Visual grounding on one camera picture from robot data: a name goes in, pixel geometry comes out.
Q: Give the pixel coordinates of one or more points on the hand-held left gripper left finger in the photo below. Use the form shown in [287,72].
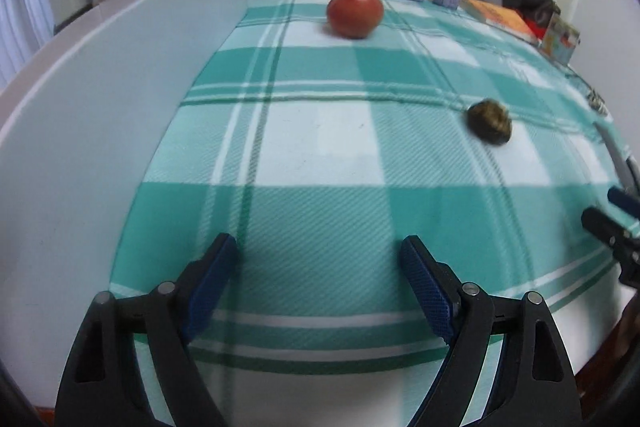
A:
[210,287]

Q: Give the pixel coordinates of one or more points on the green checked blanket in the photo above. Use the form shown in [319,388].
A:
[320,167]

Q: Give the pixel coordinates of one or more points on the orange book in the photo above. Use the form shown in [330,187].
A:
[500,18]

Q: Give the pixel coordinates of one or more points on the dark wrinkled passion fruit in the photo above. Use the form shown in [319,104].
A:
[490,119]

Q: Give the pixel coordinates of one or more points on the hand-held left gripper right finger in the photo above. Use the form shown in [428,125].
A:
[425,287]

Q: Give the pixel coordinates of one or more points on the dark bag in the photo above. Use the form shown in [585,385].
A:
[532,4]

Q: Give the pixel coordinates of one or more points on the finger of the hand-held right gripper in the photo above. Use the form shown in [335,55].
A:
[625,203]
[607,227]

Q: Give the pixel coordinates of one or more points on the bunch of keys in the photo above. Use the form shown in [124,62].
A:
[596,102]

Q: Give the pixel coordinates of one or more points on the red apple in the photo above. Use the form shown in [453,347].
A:
[355,11]

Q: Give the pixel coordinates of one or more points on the white foam board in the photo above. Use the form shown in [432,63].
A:
[100,132]

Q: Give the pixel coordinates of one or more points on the small printed carton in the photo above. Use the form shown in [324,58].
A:
[560,39]

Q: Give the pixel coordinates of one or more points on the orange cloth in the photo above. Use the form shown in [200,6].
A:
[600,382]

